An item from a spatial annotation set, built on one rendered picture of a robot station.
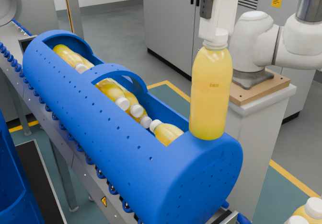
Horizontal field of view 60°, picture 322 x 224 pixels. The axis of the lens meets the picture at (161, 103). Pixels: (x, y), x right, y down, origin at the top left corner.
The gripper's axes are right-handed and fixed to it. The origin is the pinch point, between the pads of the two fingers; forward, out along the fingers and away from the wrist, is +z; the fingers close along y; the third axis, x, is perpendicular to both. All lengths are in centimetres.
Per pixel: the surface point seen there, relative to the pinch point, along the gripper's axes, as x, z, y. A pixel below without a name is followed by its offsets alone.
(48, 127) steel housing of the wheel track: -73, 62, 11
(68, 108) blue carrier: -40, 34, 12
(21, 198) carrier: -67, 88, 30
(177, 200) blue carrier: 3.0, 34.6, 9.4
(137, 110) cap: -30.2, 37.1, -5.1
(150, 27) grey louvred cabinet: -252, 107, -187
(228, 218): 9.4, 43.0, -1.0
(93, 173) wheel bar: -33, 56, 11
